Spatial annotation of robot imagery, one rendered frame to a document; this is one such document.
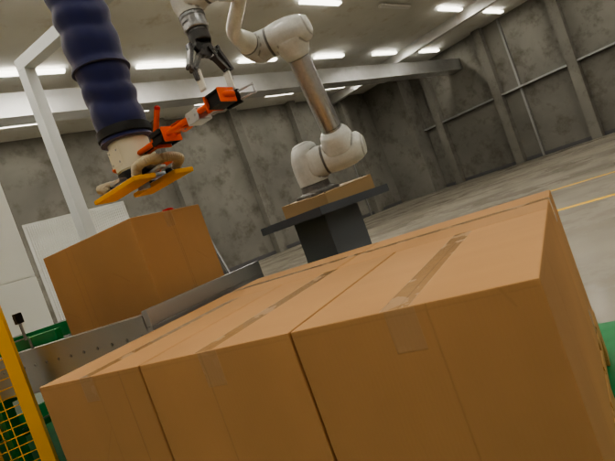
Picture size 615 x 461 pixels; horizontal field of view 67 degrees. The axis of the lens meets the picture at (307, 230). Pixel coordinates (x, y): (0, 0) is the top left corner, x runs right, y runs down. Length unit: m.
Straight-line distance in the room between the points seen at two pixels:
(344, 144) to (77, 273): 1.33
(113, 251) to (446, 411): 1.53
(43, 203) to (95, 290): 11.40
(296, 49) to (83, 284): 1.36
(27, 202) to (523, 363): 13.09
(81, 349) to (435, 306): 1.62
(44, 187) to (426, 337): 13.14
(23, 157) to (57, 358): 11.73
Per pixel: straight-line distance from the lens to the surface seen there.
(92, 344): 2.01
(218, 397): 0.97
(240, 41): 2.12
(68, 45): 2.23
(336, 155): 2.32
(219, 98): 1.65
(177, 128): 1.84
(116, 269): 2.01
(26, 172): 13.67
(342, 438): 0.85
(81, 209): 5.24
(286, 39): 2.19
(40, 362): 2.35
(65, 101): 9.93
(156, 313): 1.75
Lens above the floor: 0.71
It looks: 1 degrees down
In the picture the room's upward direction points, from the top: 20 degrees counter-clockwise
